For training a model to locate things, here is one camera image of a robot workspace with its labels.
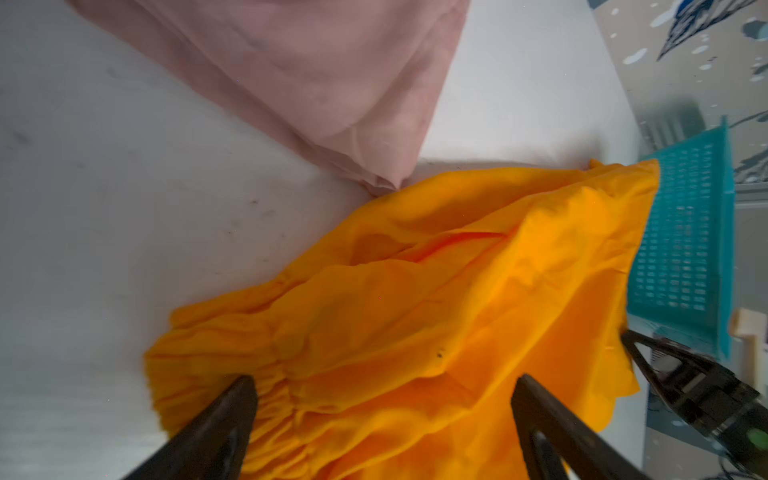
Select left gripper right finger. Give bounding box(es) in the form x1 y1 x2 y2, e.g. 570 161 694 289
511 374 646 480

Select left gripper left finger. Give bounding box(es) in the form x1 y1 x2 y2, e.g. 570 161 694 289
125 376 258 480

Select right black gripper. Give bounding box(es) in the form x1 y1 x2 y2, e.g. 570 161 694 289
620 330 767 474

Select orange shorts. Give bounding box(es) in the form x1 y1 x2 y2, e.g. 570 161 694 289
145 160 660 479

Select pink shorts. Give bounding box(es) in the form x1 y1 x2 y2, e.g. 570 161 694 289
74 1 469 193

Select teal plastic basket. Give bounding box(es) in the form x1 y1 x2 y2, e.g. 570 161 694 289
628 121 735 360

